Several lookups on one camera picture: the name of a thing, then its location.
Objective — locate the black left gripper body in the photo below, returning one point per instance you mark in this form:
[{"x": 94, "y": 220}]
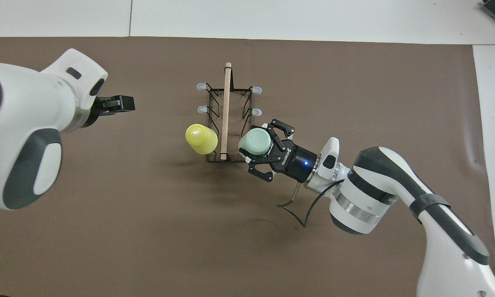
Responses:
[{"x": 107, "y": 105}]

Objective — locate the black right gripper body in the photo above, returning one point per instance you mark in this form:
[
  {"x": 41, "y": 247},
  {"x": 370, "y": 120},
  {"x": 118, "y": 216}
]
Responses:
[{"x": 294, "y": 161}]

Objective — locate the pale green plastic cup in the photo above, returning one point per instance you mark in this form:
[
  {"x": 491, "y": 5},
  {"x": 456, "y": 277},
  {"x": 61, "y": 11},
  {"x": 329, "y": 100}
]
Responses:
[{"x": 254, "y": 143}]

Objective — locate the yellow plastic cup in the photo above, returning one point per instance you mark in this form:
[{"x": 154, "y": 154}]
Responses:
[{"x": 202, "y": 139}]

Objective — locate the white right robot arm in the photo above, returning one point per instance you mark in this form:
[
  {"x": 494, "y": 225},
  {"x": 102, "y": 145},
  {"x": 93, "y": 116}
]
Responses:
[{"x": 371, "y": 194}]

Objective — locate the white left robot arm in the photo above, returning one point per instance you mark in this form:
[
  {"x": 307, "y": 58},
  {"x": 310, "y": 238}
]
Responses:
[{"x": 24, "y": 123}]

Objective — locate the brown table mat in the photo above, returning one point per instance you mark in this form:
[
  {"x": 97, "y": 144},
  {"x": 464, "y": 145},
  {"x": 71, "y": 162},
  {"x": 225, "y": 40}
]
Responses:
[{"x": 148, "y": 231}]

